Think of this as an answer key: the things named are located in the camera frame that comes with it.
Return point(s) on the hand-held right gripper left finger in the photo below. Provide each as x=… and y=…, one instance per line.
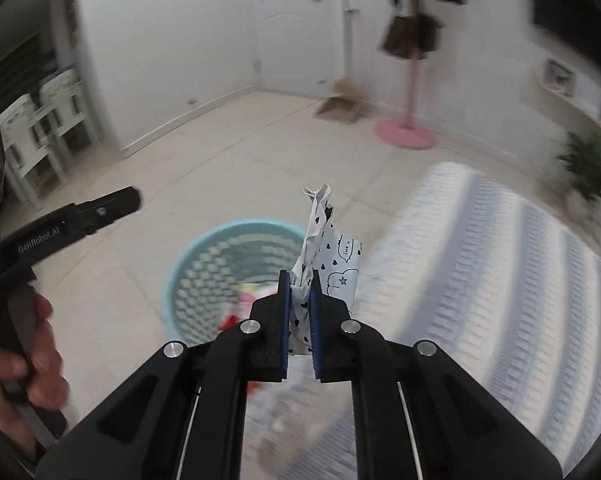
x=283, y=332

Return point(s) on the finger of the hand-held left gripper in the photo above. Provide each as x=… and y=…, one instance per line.
x=113, y=205

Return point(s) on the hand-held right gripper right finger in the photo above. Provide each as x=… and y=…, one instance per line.
x=316, y=332

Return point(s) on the white heart-print plastic bag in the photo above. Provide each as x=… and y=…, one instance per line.
x=333, y=260

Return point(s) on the light blue plastic basket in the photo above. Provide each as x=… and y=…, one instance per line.
x=205, y=260

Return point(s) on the person's left hand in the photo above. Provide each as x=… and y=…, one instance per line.
x=45, y=370

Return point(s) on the red plastic wrapper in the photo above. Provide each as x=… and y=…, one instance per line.
x=229, y=321

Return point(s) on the white wooden chair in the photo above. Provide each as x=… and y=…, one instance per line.
x=65, y=95
x=23, y=130

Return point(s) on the dark slatted cabinet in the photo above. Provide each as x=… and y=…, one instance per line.
x=15, y=70

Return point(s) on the striped crochet sofa cover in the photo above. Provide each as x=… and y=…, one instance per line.
x=480, y=270

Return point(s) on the pink coat rack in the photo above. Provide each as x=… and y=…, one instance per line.
x=405, y=132

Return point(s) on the beige dustpan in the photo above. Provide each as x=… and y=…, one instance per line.
x=340, y=110

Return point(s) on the white door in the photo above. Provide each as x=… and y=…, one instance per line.
x=290, y=30

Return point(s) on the straw broom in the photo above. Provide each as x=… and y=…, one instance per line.
x=349, y=85

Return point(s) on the brown hanging bag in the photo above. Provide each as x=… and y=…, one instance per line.
x=410, y=37

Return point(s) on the green potted plant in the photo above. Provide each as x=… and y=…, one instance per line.
x=587, y=165

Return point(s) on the small wall picture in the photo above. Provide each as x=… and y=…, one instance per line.
x=71, y=20

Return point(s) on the white wall shelf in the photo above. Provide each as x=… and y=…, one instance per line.
x=587, y=105

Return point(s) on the black wall television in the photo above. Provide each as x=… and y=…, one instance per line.
x=565, y=5

